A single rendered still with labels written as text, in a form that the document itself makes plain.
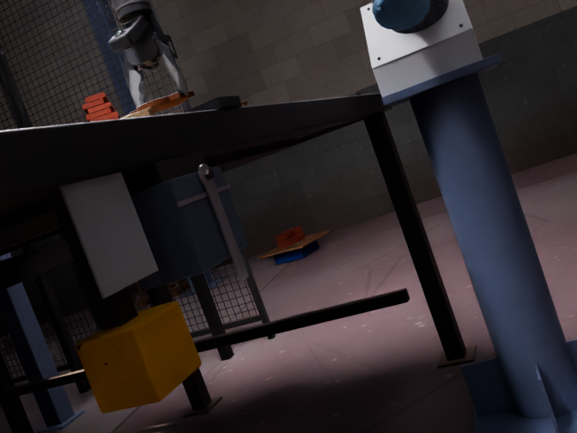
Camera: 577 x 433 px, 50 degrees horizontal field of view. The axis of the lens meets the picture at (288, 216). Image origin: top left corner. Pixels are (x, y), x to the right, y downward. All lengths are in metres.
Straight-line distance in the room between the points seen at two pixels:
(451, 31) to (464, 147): 0.26
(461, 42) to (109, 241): 1.03
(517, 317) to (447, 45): 0.66
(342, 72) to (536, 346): 4.94
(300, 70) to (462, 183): 4.96
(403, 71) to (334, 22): 4.86
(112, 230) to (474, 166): 1.01
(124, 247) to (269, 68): 5.83
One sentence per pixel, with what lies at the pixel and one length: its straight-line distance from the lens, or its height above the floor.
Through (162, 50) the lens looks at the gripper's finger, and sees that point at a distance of 1.32.
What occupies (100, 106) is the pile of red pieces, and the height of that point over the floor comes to 1.20.
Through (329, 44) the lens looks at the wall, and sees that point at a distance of 6.34.
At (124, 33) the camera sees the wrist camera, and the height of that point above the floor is 1.13.
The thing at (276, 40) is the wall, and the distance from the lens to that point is 6.47.
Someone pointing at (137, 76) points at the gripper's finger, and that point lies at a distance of 1.34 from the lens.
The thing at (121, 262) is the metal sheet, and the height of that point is 0.76.
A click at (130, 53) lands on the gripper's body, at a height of 1.12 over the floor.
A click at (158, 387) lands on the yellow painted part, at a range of 0.65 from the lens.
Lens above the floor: 0.80
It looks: 4 degrees down
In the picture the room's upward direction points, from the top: 20 degrees counter-clockwise
